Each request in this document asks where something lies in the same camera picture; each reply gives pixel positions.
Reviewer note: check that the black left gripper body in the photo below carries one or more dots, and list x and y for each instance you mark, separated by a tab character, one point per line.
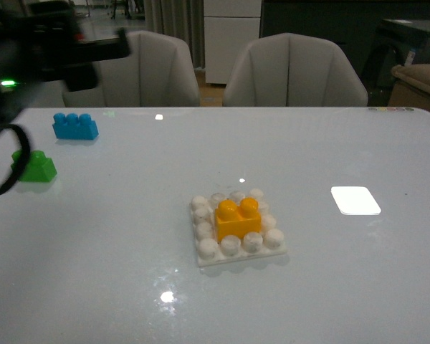
45	43

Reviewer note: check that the yellow toy building block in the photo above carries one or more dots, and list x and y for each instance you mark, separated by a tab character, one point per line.
231	219

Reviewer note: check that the blue toy building block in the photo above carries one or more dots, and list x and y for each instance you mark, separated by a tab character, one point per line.
74	127

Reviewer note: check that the green toy building block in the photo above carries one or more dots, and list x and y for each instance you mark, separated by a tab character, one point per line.
40	169

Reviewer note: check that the left grey armchair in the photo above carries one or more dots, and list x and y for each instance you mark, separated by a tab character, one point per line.
157	73

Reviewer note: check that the grey armchair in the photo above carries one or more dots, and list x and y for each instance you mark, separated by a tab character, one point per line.
157	73
293	70

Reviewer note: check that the grey curtain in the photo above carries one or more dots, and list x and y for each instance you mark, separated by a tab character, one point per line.
183	19

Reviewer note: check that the white drawer cabinet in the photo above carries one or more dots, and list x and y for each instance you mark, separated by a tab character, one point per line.
228	25

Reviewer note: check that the right grey armchair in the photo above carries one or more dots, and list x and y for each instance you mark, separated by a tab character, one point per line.
293	70

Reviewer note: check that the dark kitchen counter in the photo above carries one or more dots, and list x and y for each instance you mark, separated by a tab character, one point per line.
349	24

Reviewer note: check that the coloured dot sticker strip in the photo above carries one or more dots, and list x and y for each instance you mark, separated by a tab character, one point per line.
391	109

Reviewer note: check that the black appliance box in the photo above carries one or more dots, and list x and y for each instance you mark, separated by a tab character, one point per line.
396	42

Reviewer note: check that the beige sofa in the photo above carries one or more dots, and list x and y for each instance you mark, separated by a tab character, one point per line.
411	87

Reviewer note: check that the white studded base plate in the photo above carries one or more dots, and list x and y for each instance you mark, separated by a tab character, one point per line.
269	242

